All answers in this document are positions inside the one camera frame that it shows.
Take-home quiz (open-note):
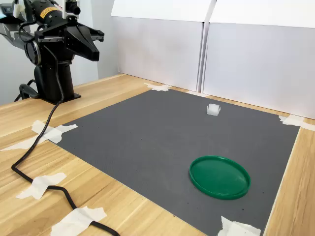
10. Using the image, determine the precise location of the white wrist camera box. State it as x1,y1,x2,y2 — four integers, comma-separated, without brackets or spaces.
61,0,82,23

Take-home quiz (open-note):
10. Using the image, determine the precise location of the black braided base cable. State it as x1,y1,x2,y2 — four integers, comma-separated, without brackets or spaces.
13,78,40,103

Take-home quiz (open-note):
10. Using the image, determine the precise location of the round green lid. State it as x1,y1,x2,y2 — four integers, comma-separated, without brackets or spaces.
189,155,252,200

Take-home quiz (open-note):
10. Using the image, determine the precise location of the white tape strip over cable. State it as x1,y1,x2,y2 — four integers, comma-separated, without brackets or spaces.
50,206,108,236
15,172,67,201

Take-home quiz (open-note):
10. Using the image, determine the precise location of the small white plastic terminal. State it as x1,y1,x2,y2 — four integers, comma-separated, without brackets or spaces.
206,103,221,117

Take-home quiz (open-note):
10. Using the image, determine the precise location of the black camera cable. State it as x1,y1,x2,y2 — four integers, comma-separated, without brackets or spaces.
11,44,121,236

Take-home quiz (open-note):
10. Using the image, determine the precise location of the dark grey mat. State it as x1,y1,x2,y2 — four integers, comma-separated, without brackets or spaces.
48,88,301,236

